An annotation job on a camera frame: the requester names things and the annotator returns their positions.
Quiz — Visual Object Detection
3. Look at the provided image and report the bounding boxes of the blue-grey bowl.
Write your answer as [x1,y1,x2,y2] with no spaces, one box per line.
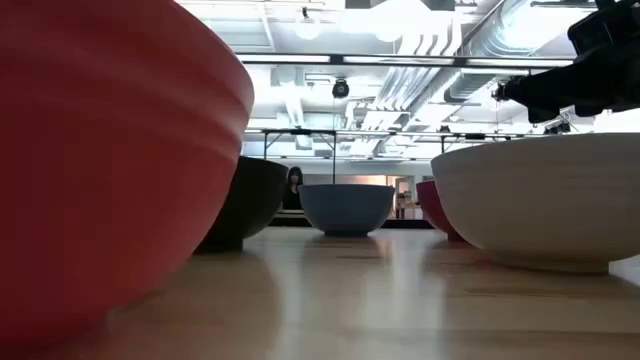
[298,183,396,238]

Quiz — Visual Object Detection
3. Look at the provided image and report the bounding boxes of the pink bowl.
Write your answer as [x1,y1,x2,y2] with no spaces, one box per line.
[415,180,466,243]

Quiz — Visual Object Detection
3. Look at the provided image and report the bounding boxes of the black table edge rail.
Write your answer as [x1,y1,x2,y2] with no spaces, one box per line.
[269,217,435,230]

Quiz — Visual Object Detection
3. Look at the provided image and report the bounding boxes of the black horizontal frame bar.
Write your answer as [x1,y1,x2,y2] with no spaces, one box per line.
[234,52,576,70]

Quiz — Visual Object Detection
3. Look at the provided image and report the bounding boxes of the black ceiling spotlight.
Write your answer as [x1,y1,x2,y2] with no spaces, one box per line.
[491,79,512,103]

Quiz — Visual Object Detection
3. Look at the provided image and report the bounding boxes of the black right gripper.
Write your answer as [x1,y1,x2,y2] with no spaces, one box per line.
[504,54,640,124]

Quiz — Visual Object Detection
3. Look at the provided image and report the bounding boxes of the round ceiling lamp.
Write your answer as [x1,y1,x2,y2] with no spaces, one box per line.
[294,7,322,41]

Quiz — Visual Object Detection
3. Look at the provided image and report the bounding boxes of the small black ceiling fixture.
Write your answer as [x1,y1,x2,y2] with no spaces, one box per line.
[543,119,572,135]

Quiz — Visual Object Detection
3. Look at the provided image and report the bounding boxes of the person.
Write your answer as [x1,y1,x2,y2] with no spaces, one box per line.
[281,166,305,211]

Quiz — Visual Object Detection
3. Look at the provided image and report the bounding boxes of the dark grey bowl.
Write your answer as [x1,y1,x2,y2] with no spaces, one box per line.
[194,155,290,253]

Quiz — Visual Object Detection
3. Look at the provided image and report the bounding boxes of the cream white bowl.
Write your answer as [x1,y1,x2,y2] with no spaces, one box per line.
[430,132,640,275]

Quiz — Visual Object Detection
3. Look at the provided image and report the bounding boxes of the orange-red bowl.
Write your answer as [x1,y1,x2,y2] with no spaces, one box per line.
[0,0,255,360]

